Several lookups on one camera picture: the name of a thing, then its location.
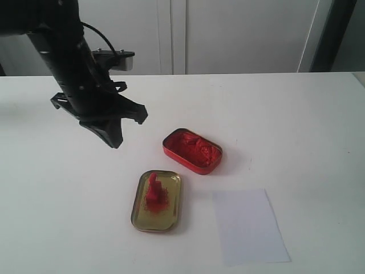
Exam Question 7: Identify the black camera cable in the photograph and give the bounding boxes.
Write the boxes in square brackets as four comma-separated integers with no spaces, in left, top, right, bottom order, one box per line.
[80,21,118,58]

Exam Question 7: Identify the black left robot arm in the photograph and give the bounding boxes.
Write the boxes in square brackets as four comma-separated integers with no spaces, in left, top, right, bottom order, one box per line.
[1,1,148,148]

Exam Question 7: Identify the red stamp block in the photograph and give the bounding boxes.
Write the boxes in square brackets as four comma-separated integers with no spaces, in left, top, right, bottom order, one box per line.
[145,172,163,204]

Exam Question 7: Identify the white cabinet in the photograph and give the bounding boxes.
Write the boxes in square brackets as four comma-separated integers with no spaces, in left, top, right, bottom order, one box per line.
[0,0,334,76]

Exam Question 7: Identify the red ink paste tin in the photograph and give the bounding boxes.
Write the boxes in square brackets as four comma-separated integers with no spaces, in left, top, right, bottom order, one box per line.
[162,128,223,175]

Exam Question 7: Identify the white paper sheet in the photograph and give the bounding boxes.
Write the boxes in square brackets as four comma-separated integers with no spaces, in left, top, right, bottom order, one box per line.
[213,189,291,267]

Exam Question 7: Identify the gold tin lid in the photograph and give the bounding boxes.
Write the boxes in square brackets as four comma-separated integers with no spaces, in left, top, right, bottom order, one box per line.
[131,170,182,232]

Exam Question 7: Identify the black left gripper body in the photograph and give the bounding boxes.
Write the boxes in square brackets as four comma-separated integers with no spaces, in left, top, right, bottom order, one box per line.
[51,78,134,126]

